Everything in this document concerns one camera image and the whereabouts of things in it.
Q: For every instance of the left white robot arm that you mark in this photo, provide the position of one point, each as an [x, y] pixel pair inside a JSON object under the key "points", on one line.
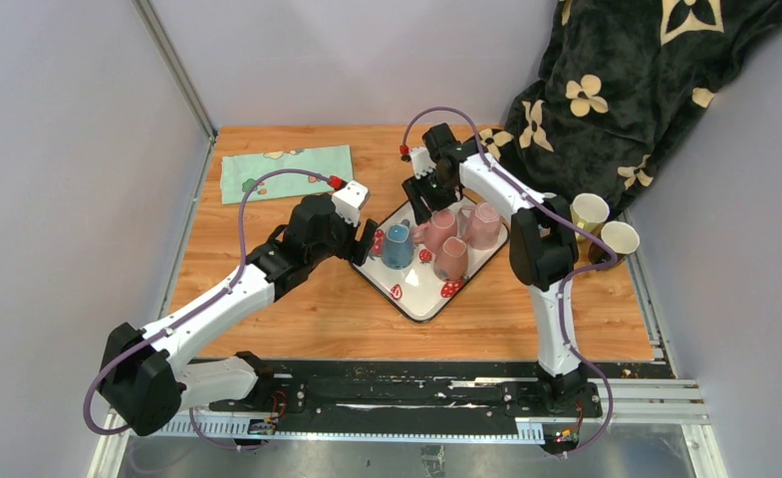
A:
{"points": [[148, 375]]}

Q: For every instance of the yellow-green faceted mug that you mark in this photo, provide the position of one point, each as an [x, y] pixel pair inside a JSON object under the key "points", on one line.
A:
{"points": [[588, 211]]}

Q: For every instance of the black glossy mug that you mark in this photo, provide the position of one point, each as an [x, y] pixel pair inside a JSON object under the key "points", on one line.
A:
{"points": [[621, 237]]}

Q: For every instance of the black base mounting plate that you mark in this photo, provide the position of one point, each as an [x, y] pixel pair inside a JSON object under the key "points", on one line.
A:
{"points": [[420, 397]]}

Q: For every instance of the blue dotted mug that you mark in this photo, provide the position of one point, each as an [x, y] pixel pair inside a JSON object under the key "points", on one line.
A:
{"points": [[398, 246]]}

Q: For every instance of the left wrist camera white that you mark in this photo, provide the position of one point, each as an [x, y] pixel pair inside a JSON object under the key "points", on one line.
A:
{"points": [[349, 200]]}

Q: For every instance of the aluminium frame post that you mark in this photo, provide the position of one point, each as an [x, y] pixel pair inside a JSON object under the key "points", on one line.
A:
{"points": [[160, 37]]}

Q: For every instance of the strawberry print white tray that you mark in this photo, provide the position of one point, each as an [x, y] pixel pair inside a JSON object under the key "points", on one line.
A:
{"points": [[415, 291]]}

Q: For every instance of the dusty pink faceted mug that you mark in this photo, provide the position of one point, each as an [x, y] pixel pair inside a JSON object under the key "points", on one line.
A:
{"points": [[451, 260]]}

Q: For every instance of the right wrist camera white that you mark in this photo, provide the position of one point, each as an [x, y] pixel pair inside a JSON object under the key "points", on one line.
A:
{"points": [[421, 162]]}

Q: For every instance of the light pink faceted mug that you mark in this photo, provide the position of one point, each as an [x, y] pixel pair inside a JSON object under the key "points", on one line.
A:
{"points": [[480, 224]]}

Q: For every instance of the pink tall mug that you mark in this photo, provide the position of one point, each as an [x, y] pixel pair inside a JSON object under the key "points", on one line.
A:
{"points": [[433, 233]]}

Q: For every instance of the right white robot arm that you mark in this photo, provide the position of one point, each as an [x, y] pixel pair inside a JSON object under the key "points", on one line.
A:
{"points": [[543, 249]]}

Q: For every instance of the black floral plush blanket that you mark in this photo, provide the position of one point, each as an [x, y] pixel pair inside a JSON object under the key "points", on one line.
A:
{"points": [[619, 88]]}

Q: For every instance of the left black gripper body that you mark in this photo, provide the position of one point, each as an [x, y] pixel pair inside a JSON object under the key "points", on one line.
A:
{"points": [[364, 240]]}

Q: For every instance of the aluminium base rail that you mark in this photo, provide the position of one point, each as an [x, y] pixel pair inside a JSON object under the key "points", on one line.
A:
{"points": [[652, 427]]}

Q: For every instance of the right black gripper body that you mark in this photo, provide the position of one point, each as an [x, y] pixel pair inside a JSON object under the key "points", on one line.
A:
{"points": [[436, 192]]}

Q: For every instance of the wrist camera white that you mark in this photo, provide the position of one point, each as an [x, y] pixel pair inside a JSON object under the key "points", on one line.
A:
{"points": [[421, 162], [349, 200]]}

